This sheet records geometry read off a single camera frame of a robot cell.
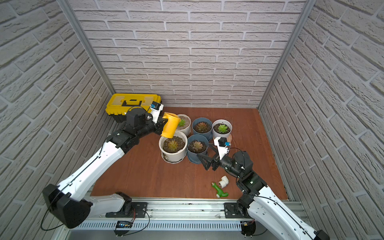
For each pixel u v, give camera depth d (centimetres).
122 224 72
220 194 78
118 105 97
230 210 74
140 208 74
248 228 70
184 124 97
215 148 70
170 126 77
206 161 59
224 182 81
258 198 50
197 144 88
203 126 97
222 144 58
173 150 85
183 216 73
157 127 64
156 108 62
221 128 95
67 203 37
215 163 60
